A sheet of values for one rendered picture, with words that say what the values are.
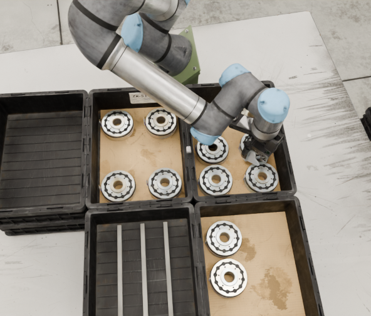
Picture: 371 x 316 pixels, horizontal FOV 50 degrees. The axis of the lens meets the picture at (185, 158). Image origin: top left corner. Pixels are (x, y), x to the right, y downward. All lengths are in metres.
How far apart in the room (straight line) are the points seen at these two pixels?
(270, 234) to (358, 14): 2.16
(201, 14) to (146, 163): 1.73
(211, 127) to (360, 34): 2.07
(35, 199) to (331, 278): 0.95
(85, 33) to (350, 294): 1.08
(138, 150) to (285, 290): 0.61
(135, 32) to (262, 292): 0.87
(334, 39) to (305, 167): 1.53
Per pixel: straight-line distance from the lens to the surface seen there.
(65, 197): 1.27
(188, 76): 1.42
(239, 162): 1.29
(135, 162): 1.28
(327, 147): 1.55
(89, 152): 1.20
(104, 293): 1.18
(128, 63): 0.99
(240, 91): 1.01
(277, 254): 1.22
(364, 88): 2.71
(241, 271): 1.16
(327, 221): 1.44
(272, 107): 0.96
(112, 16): 0.96
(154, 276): 1.17
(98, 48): 0.98
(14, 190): 1.33
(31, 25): 2.90
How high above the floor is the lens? 1.98
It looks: 64 degrees down
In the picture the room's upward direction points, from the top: 4 degrees clockwise
